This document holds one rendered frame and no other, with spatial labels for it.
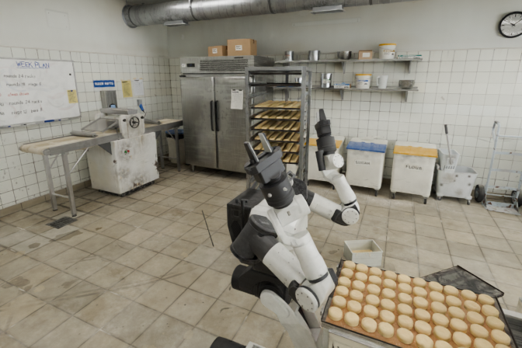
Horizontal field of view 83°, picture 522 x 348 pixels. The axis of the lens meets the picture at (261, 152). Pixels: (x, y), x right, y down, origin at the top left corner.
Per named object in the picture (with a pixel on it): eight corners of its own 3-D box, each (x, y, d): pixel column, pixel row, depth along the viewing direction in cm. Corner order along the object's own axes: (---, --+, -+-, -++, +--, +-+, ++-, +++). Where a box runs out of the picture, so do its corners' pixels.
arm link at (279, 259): (307, 323, 91) (256, 270, 101) (329, 296, 99) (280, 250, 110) (319, 305, 84) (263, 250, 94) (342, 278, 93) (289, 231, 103)
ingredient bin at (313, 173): (302, 186, 483) (304, 140, 464) (311, 175, 539) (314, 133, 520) (335, 191, 462) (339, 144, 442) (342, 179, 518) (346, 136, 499)
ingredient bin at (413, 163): (387, 199, 432) (393, 148, 413) (391, 185, 487) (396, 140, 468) (429, 207, 408) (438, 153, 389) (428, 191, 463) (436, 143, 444)
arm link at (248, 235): (254, 271, 100) (227, 243, 106) (266, 266, 108) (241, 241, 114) (273, 244, 98) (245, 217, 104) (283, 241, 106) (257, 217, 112)
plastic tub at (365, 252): (371, 253, 301) (372, 239, 297) (381, 266, 280) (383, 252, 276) (342, 255, 299) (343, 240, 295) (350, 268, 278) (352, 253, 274)
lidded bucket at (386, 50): (395, 59, 443) (397, 44, 437) (394, 58, 421) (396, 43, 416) (377, 60, 453) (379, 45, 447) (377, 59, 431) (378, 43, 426)
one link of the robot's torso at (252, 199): (220, 276, 126) (217, 199, 117) (255, 238, 156) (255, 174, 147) (285, 298, 114) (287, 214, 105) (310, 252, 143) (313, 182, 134)
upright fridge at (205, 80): (273, 169, 571) (273, 57, 519) (252, 184, 491) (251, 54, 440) (211, 161, 627) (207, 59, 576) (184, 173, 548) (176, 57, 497)
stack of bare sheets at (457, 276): (452, 316, 222) (453, 313, 222) (408, 283, 258) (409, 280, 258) (503, 295, 243) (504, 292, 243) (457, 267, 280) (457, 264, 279)
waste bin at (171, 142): (199, 158, 641) (197, 129, 624) (182, 165, 594) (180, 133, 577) (179, 156, 663) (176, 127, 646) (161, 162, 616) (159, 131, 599)
